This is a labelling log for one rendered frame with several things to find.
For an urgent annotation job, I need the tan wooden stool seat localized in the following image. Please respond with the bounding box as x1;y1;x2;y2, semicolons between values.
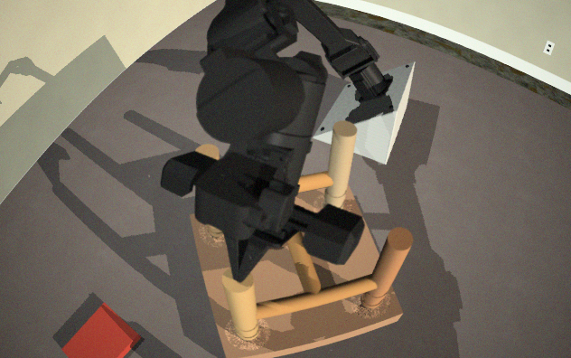
190;188;403;358

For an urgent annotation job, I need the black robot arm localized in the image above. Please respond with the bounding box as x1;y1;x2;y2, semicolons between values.
195;0;393;240

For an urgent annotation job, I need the tan wooden stool leg frame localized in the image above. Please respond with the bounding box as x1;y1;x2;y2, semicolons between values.
222;120;413;341

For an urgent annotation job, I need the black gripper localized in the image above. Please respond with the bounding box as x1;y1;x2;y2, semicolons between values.
160;132;365;283

